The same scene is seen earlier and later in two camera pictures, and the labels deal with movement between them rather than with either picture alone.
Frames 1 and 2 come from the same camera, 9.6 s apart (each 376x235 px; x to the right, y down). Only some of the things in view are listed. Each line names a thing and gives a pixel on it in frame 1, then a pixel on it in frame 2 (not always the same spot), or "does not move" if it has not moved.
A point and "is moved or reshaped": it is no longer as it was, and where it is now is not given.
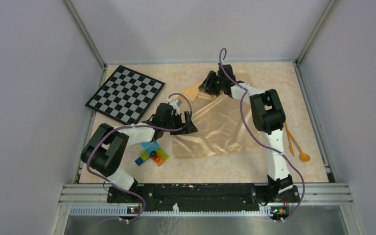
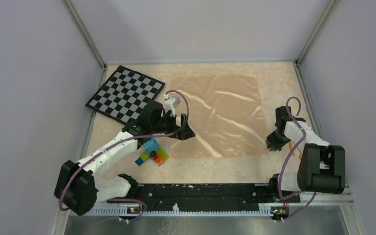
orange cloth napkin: (224, 126) is moved or reshaped
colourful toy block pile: (152, 150) does not move
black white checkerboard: (125, 94) does not move
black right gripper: (207, 86) → (270, 142)
